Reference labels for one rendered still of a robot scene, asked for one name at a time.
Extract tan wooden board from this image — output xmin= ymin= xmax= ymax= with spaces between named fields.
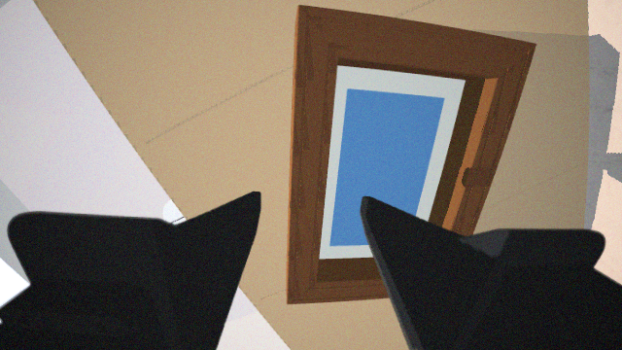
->
xmin=33 ymin=0 xmax=590 ymax=350

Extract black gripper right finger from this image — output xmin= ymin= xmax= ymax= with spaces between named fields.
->
xmin=360 ymin=196 xmax=606 ymax=350

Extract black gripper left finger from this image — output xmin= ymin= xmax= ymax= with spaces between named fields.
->
xmin=7 ymin=192 xmax=261 ymax=350

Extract brown wooden picture frame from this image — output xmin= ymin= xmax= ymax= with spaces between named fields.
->
xmin=286 ymin=5 xmax=537 ymax=304

